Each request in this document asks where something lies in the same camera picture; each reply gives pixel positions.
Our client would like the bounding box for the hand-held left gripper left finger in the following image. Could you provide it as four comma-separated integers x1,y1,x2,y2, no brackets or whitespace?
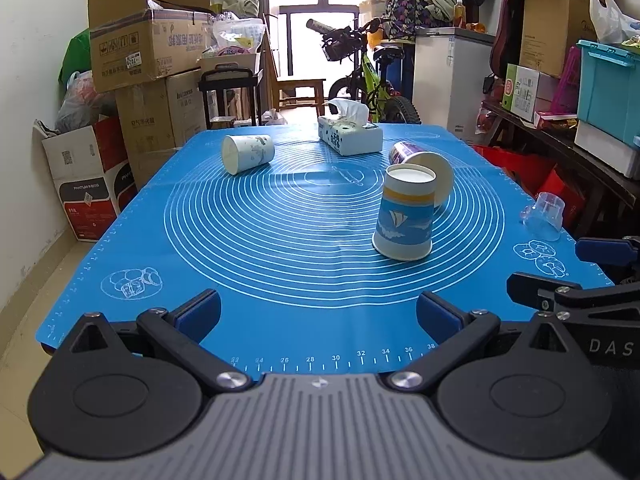
59,288,253,394

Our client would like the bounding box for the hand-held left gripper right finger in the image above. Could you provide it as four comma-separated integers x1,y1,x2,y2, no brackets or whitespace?
382,290,576,392

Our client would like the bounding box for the blue sailboat paper cup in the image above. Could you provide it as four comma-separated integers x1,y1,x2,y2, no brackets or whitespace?
372,163,435,262

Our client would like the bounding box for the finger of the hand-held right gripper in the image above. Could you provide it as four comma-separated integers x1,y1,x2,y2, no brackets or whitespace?
506,271,640,317
574,236,640,267

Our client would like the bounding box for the wooden chair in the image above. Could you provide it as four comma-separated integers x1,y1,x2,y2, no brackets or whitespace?
262,12,327,111

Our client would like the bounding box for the green white carton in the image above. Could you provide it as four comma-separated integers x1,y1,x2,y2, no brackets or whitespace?
502,63,559,124

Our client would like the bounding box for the white floral paper cup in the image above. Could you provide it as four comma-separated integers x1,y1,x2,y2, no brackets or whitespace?
221,133,276,176

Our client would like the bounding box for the clear plastic cup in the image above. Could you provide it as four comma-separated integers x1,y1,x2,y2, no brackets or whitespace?
518,192,566,242

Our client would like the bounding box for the clear bag of red things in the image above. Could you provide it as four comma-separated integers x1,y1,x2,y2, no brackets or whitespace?
54,70,119,134

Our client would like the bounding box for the white plastic bag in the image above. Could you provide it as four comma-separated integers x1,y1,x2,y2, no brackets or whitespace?
589,0,640,46

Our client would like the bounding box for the green bag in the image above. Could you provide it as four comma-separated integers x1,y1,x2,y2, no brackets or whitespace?
58,29,94,87

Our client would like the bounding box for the large open cardboard box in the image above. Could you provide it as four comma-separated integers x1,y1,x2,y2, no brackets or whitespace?
87,0,217,94

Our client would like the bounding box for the clear plastic bag of packets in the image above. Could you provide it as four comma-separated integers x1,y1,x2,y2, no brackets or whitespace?
212,12,266,57

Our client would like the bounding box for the purple paper cup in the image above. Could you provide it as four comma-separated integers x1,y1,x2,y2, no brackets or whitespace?
388,141,455,209

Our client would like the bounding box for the green bicycle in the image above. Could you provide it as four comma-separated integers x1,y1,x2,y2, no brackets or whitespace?
306,16,424,126

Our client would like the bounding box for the maroon bag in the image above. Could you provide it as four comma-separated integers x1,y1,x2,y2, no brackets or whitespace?
489,0,527,79

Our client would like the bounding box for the white chest freezer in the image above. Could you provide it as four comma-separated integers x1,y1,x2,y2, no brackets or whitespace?
412,27,496,136

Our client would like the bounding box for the small brown cardboard box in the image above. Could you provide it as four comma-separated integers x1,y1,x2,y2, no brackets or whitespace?
127,147,184,192

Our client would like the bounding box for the white red black carton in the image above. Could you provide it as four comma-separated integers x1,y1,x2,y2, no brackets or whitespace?
33,114,139,244

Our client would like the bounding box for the dark wooden bench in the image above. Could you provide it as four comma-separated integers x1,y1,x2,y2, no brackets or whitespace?
479,100,640,241

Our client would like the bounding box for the purple patterned bag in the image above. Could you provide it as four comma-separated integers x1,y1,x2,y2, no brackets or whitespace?
384,0,442,41

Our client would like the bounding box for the teal storage bin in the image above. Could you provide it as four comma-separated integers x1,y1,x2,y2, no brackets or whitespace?
575,39,640,142

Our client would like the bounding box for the white foam box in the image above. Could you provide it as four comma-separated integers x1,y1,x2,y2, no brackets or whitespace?
573,122,640,180

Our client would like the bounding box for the tall brown cardboard box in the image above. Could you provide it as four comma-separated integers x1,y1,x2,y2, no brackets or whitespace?
519,0,599,79

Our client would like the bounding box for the pink folding rack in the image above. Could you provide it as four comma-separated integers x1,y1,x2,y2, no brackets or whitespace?
556,47,582,117

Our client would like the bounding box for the patterned tissue box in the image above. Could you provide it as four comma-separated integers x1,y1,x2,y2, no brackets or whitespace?
317,99,384,157

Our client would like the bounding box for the blue silicone baking mat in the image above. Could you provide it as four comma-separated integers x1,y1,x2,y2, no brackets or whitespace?
36,124,616,382

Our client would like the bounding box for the black utility cart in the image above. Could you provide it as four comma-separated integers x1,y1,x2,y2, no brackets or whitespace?
198,53,264,129

